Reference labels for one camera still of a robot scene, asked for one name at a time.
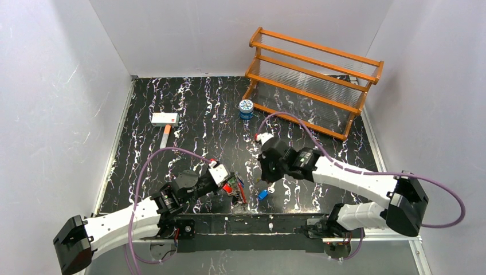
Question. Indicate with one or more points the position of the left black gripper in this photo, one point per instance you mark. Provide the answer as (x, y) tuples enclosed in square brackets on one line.
[(231, 183)]

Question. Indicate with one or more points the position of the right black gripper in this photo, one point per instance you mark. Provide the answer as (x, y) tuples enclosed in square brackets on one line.
[(266, 173)]

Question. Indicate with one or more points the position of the silver key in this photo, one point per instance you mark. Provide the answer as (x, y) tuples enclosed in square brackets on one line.
[(271, 188)]

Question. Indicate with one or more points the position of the blue key tag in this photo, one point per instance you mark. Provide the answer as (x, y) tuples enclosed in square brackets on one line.
[(262, 195)]

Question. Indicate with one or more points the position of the metal key organizer red handle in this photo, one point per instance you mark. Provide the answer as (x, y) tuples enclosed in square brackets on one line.
[(234, 188)]

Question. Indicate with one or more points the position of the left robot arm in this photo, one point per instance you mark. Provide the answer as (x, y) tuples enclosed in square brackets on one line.
[(81, 240)]

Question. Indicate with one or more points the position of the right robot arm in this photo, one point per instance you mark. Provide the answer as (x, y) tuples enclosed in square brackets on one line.
[(395, 202)]

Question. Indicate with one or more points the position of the white orange marker pen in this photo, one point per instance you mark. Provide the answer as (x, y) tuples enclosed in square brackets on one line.
[(165, 135)]

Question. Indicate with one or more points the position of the blue jar with patterned lid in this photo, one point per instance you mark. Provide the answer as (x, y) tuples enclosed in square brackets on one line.
[(246, 108)]

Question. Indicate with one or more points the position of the white box with red logo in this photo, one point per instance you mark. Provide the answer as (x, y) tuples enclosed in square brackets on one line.
[(161, 119)]

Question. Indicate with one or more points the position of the orange wooden shelf rack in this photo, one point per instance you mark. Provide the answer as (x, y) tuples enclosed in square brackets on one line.
[(325, 87)]

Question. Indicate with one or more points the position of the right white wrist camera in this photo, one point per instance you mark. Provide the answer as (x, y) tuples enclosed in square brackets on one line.
[(262, 138)]

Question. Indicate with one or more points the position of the aluminium rail frame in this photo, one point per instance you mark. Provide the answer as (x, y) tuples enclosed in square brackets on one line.
[(261, 244)]

